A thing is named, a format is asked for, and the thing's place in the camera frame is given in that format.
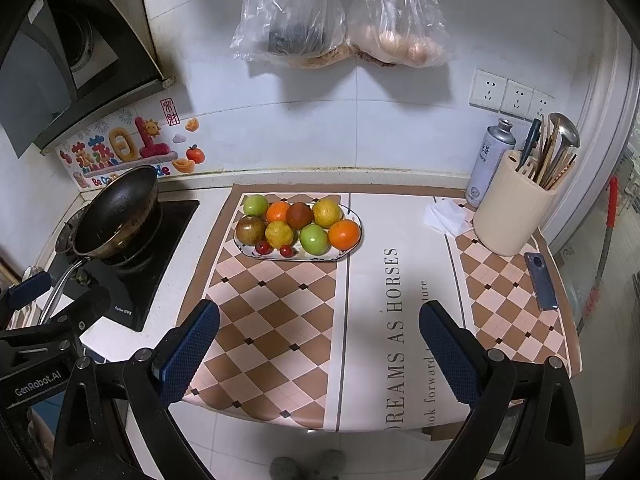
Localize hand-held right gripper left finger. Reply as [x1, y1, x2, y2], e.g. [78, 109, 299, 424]
[50, 299, 221, 480]

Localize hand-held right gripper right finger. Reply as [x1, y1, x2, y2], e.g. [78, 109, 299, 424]
[419, 301, 588, 480]

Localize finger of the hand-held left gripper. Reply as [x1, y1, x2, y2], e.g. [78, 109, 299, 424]
[0, 271, 55, 311]
[47, 284, 112, 347]

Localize reddish brown apple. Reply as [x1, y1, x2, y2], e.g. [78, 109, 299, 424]
[236, 215, 267, 245]

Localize yellow citrus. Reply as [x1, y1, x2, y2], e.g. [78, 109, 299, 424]
[265, 221, 294, 250]
[312, 199, 343, 228]

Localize floral oval plate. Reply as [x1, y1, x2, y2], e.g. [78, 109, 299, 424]
[233, 195, 364, 262]

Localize dark reddish orange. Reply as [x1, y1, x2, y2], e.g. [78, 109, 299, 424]
[286, 201, 315, 230]

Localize checkered table mat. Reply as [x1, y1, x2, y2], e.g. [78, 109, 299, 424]
[181, 182, 583, 435]

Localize black frying pan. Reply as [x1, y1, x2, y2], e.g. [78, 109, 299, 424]
[37, 165, 161, 326]

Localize black stove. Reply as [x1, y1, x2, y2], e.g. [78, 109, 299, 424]
[50, 199, 200, 332]

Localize dark blue smartphone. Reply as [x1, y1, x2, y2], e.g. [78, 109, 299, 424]
[524, 252, 559, 312]

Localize white tissue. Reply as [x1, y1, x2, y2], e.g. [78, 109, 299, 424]
[422, 197, 475, 236]

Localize beige utensil holder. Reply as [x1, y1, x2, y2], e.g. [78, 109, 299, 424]
[472, 149, 558, 257]

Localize grey slipper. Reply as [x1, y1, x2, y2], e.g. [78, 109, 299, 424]
[270, 456, 301, 480]
[307, 449, 348, 480]

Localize silver gas canister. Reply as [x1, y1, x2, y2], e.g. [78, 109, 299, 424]
[465, 119, 517, 208]

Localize bundle of wooden chopsticks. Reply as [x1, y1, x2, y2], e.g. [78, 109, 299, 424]
[532, 120, 578, 191]

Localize black range hood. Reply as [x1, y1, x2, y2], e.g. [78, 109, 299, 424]
[0, 0, 166, 158]

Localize metal ladle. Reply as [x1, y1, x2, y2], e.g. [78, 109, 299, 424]
[547, 112, 581, 186]

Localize clear plastic bag pale contents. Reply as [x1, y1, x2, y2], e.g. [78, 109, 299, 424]
[345, 0, 451, 68]

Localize clear plastic bag dark contents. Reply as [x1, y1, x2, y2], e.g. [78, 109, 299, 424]
[231, 0, 348, 68]

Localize colourful wall sticker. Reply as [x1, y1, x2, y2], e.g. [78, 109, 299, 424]
[55, 116, 207, 191]

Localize red handled tool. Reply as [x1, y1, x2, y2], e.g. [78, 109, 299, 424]
[577, 176, 620, 336]

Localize black handled knife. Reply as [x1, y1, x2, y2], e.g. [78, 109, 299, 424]
[515, 118, 542, 171]

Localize white wall socket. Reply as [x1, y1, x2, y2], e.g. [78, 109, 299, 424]
[500, 79, 535, 118]
[527, 89, 555, 122]
[469, 69, 508, 113]

